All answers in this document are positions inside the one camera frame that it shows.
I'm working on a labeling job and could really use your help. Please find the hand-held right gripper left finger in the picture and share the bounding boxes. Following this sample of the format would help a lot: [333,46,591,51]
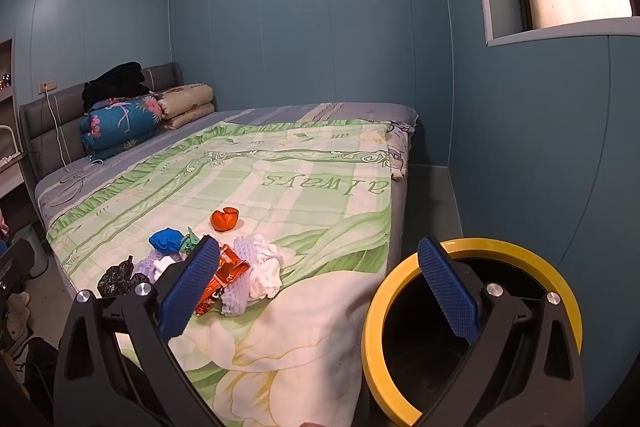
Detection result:
[52,234,236,427]

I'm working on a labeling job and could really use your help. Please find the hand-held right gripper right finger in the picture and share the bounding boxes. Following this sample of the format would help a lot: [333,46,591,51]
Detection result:
[416,234,586,427]

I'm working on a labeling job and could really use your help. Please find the orange snack packet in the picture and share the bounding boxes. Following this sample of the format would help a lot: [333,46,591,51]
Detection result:
[195,243,251,317]

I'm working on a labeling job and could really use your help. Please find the large purple foam net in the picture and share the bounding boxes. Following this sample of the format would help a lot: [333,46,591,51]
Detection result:
[220,234,261,319]

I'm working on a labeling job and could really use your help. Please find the blue plastic bag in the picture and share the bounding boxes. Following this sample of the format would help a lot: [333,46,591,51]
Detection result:
[148,228,182,254]

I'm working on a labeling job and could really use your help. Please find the black trash bin yellow rim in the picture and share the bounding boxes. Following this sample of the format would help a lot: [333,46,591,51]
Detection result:
[361,237,586,427]

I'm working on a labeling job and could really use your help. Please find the white plastic bag bundle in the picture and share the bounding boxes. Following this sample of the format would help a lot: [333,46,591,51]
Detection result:
[247,234,286,300]

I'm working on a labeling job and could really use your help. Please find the orange peel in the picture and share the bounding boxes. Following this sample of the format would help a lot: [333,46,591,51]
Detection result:
[210,207,241,233]

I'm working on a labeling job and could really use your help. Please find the black plastic bag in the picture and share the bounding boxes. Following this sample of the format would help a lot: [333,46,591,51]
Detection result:
[96,255,151,298]

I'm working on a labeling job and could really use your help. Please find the green floral blanket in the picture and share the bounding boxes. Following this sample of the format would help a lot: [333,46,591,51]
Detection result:
[46,119,416,427]

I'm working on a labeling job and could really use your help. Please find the folded blue floral quilt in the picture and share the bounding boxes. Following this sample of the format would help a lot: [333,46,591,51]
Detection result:
[79,96,166,160]

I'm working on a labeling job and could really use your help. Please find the folded beige quilt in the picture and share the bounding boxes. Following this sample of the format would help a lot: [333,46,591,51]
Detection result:
[156,83,217,130]

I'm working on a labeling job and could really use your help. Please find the grey upholstered headboard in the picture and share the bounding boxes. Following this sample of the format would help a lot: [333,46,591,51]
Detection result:
[19,62,182,182]

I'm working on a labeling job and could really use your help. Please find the black clothing pile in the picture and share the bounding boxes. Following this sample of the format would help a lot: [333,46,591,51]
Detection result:
[81,62,157,112]

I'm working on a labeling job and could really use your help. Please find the white charging cable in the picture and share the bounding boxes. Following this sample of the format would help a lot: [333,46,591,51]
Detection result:
[44,87,103,170]

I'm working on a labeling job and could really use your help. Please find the wall shelf unit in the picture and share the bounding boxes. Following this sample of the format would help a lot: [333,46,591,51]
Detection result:
[0,37,26,208]

